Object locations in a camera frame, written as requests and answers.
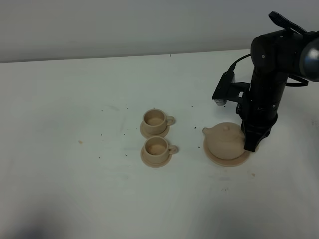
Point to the tan ceramic teapot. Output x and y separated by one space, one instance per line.
225 140

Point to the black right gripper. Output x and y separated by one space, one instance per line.
258 116

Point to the large tan teapot saucer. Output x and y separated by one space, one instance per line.
228 163

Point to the far tan teacup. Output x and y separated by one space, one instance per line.
156 121

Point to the far small tan saucer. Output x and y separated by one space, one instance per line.
149 135

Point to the near small tan saucer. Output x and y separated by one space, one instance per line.
153 165

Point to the small tan saucer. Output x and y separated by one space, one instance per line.
153 165
149 135

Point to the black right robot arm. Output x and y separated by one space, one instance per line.
289 53

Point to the tan teacup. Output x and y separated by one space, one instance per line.
156 121
157 150

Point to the near tan teacup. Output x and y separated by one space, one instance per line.
157 150

